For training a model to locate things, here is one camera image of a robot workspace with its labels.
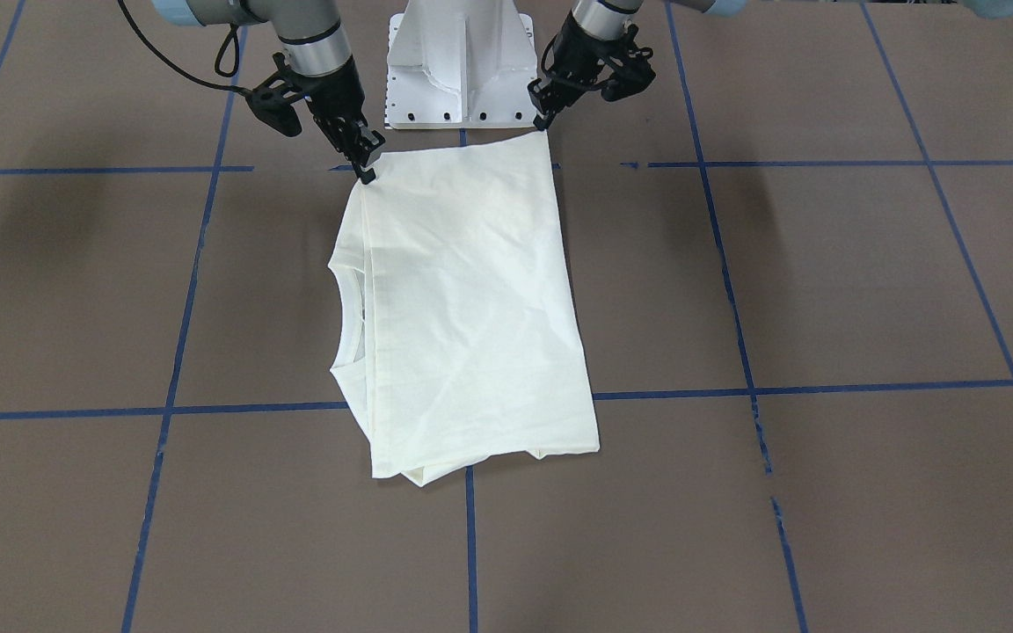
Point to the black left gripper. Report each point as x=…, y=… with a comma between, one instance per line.
x=583, y=54

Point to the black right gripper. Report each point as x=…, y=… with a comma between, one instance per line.
x=332, y=94

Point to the cream long-sleeve shirt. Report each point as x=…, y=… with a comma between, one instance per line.
x=459, y=338

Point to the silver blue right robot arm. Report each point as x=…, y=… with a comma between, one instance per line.
x=315, y=66

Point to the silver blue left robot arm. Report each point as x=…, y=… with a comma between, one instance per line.
x=595, y=50

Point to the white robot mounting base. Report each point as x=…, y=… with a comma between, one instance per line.
x=460, y=64

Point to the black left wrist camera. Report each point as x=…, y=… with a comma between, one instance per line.
x=630, y=64

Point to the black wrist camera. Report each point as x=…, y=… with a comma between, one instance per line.
x=630, y=64
x=274, y=101

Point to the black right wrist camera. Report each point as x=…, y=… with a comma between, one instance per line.
x=274, y=101

